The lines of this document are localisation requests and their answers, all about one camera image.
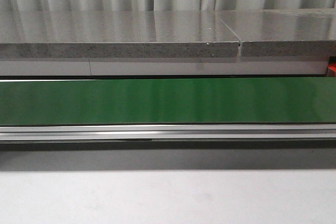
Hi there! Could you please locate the grey stone slab left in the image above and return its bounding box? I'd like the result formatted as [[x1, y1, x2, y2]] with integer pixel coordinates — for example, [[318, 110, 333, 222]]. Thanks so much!
[[1, 11, 239, 59]]

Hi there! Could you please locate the grey stone slab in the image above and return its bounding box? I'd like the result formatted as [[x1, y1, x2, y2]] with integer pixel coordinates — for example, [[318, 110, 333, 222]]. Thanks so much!
[[215, 8, 335, 58], [1, 11, 239, 59]]

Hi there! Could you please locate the green conveyor belt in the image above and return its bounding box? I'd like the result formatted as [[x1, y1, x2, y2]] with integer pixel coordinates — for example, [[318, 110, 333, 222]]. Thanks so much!
[[1, 77, 335, 125]]

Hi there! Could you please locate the grey stone slab right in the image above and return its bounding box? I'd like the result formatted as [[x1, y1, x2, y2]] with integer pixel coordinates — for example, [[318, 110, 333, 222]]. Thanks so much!
[[215, 8, 335, 58]]

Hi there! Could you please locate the red plastic tray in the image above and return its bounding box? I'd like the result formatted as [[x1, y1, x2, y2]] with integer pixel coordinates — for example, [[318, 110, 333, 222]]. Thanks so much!
[[328, 63, 336, 77]]

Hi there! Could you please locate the aluminium conveyor side rail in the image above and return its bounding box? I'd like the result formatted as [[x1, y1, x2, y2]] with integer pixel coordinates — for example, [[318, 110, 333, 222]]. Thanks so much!
[[1, 123, 335, 144]]

